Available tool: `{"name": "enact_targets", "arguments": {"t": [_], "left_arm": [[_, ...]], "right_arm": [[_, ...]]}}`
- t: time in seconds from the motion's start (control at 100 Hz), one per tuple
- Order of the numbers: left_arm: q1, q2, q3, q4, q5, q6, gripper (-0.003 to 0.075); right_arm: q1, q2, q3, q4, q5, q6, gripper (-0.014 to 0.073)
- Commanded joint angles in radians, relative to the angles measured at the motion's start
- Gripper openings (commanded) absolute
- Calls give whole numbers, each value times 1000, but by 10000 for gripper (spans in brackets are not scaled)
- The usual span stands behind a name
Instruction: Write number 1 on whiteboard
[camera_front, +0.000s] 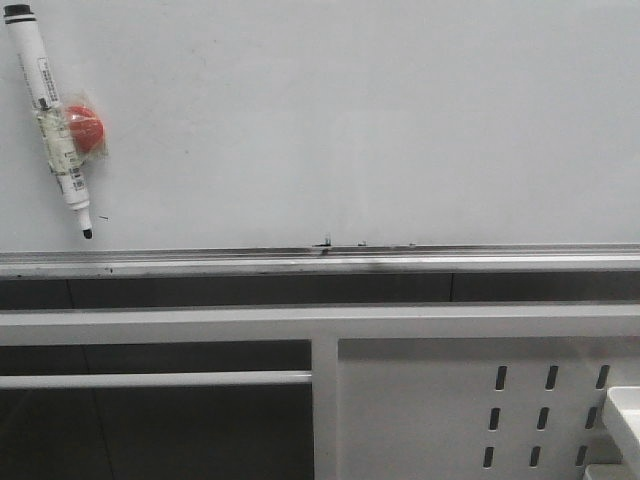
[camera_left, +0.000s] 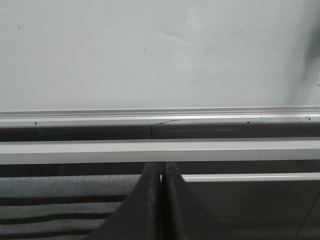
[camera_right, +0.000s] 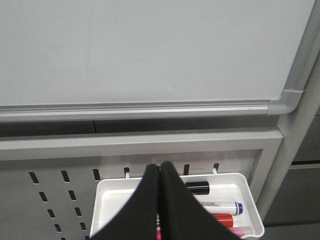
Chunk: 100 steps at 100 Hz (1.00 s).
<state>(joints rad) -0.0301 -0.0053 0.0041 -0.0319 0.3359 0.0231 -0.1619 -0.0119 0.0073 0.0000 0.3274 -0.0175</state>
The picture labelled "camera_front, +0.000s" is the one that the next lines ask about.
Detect white perforated panel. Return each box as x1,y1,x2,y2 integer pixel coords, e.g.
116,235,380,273
338,337,639,479

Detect white plastic bin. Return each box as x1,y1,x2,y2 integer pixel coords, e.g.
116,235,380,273
583,386,639,479

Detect white metal frame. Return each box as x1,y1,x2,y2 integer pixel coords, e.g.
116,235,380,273
1,303,639,479

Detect red round magnet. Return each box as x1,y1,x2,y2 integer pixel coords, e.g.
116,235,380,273
65,104,105,154

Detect aluminium whiteboard tray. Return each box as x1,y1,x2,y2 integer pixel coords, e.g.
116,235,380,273
1,244,639,280

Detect white whiteboard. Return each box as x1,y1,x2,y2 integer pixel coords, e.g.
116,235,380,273
1,1,639,252

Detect white whiteboard marker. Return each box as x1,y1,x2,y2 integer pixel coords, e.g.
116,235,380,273
4,4,93,239

